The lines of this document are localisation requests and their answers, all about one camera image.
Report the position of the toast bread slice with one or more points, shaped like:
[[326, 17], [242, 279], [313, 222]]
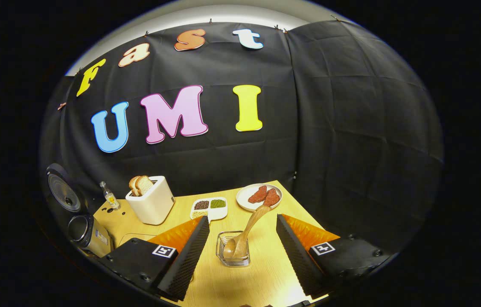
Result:
[[144, 184], [132, 185]]

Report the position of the dark grey rice cooker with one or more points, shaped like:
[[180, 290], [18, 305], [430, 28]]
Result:
[[95, 241]]

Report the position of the white divided grain dish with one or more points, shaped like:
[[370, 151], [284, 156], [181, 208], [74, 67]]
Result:
[[209, 211]]

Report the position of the white toaster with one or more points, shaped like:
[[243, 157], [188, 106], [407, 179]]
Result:
[[153, 209]]

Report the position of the black backdrop cloth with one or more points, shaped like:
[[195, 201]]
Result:
[[351, 128]]

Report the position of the pink clip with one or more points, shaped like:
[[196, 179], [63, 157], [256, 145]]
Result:
[[61, 105]]

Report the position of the wooden spoon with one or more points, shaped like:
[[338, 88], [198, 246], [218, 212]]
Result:
[[251, 226]]

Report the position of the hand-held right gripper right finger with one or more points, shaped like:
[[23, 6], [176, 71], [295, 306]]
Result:
[[298, 256]]

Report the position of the white round plate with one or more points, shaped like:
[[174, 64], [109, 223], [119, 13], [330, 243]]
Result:
[[244, 198]]

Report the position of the row of small dark clips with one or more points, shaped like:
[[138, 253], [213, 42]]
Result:
[[210, 20]]

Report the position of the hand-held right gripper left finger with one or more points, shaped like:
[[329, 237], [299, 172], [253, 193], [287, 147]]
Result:
[[187, 256]]

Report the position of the small glass bottle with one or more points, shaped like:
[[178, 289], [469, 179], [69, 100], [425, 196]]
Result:
[[111, 198]]

